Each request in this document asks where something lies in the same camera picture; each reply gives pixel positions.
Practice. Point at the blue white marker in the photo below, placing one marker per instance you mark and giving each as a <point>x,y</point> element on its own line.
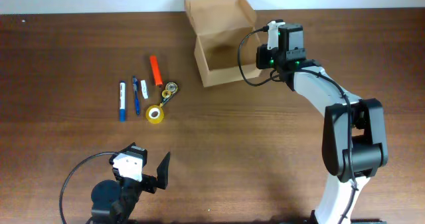
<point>122,106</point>

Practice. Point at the yellow correction tape dispenser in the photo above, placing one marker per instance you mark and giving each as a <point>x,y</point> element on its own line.
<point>171,88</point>

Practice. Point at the brown cardboard box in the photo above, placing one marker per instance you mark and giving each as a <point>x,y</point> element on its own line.
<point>220,26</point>

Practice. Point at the yellow clear tape roll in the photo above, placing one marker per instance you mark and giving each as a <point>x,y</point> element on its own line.
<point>154,114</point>

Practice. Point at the small white eraser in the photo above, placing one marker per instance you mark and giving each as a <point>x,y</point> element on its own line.
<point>144,89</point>

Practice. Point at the blue ballpoint pen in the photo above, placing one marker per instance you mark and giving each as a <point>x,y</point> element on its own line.
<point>135,94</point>

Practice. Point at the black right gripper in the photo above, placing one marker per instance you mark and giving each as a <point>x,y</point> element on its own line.
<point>262,56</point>

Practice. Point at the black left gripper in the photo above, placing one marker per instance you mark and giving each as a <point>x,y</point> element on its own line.
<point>150,183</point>

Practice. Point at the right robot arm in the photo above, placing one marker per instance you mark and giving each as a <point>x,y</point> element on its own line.
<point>354,137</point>

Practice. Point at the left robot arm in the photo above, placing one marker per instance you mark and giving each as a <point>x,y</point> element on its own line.
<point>114,200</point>

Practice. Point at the orange highlighter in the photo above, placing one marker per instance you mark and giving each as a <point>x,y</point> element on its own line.
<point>155,70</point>

